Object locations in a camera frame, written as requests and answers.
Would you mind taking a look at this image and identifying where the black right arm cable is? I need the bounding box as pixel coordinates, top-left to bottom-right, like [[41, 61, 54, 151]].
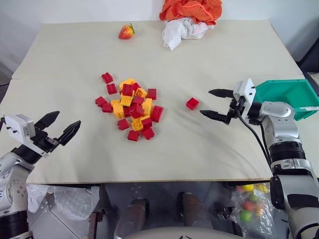
[[237, 109, 273, 165]]

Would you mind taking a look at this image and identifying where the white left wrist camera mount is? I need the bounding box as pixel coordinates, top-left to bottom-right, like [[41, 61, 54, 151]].
[[0, 114, 48, 159]]

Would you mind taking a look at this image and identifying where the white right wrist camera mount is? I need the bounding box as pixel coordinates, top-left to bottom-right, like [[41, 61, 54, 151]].
[[233, 77, 257, 120]]

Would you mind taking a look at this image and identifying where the red toy strawberry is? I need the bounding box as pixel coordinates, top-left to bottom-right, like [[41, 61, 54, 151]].
[[118, 22, 136, 40]]

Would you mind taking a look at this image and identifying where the dark brown rounded shape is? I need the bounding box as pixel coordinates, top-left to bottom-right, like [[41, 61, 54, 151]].
[[177, 191, 214, 230]]

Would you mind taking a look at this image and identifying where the dark furniture piece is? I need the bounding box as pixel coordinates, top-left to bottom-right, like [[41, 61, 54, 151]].
[[297, 37, 319, 73]]

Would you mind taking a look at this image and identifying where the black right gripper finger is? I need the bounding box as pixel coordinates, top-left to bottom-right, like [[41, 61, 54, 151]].
[[208, 88, 235, 99], [199, 110, 231, 125]]

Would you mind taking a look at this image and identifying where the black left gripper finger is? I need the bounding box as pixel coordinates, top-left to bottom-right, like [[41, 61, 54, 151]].
[[34, 111, 61, 130], [57, 120, 82, 146]]

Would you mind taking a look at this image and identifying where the orange cloth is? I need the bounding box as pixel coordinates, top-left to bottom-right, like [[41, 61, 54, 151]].
[[159, 0, 223, 26]]

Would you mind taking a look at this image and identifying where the clear bubble wrap sheet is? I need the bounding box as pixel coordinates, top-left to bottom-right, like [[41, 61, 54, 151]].
[[26, 183, 101, 223]]

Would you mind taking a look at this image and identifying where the white cloth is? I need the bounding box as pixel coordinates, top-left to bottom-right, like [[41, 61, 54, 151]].
[[161, 17, 208, 52]]

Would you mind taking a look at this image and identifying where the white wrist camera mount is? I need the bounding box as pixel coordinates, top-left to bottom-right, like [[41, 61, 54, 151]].
[[0, 114, 48, 159], [233, 77, 257, 120]]

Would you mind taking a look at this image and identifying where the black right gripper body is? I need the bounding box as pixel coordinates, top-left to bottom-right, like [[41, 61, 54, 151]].
[[225, 90, 246, 125]]

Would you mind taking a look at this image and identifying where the green plastic bin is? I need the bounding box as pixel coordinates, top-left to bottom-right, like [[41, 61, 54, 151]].
[[254, 79, 319, 121]]

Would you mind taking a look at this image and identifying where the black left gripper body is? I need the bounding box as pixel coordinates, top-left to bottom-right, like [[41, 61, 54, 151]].
[[30, 127, 62, 154]]

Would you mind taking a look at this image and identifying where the clear bag of toy fruit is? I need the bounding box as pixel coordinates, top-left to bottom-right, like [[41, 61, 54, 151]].
[[228, 183, 278, 236]]

